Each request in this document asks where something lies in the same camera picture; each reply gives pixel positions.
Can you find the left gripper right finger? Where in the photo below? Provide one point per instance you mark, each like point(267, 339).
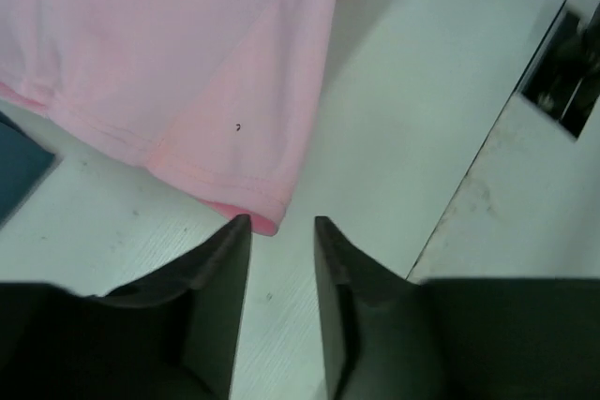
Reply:
point(384, 337)

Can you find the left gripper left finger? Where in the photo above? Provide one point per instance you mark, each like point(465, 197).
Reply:
point(171, 334)

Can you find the pink t-shirt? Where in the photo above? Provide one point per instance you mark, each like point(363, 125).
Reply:
point(214, 97)

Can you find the folded blue t-shirt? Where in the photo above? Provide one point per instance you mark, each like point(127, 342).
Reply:
point(24, 164)

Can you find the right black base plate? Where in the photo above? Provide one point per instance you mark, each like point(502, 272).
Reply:
point(562, 78)

